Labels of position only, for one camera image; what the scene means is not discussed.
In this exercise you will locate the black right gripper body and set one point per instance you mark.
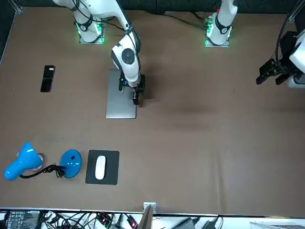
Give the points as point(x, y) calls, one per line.
point(142, 83)

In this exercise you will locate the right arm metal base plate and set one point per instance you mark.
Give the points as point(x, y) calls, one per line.
point(82, 42)

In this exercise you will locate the aluminium profile post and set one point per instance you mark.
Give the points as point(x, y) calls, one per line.
point(294, 14)

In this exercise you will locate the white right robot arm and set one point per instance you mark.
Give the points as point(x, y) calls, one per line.
point(128, 69)

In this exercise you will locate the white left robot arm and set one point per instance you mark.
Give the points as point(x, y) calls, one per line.
point(222, 21)

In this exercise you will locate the aluminium camera post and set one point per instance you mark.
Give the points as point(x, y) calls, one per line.
point(149, 214)

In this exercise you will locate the aluminium table edge rail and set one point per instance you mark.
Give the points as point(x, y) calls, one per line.
point(18, 9)

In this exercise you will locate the grey laptop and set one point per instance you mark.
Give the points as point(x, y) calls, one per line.
point(116, 107)

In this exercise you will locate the black mouse pad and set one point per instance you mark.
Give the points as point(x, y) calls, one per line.
point(112, 176)

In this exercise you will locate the black labelled power adapter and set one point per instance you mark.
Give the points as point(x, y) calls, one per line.
point(21, 218)

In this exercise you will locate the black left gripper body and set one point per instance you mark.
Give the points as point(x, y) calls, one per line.
point(288, 45)

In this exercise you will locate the black plug with red light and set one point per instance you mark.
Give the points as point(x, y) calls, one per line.
point(132, 223)
point(103, 220)

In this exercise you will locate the blue desk lamp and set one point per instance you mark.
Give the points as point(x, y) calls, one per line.
point(17, 164)

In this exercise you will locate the grey power adapter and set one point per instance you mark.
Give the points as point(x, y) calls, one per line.
point(184, 223)

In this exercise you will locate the black folding phone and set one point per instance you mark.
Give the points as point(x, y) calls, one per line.
point(47, 80)

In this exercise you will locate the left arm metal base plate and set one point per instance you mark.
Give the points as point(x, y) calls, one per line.
point(207, 44)

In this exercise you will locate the white computer mouse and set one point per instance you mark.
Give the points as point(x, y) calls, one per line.
point(100, 168)

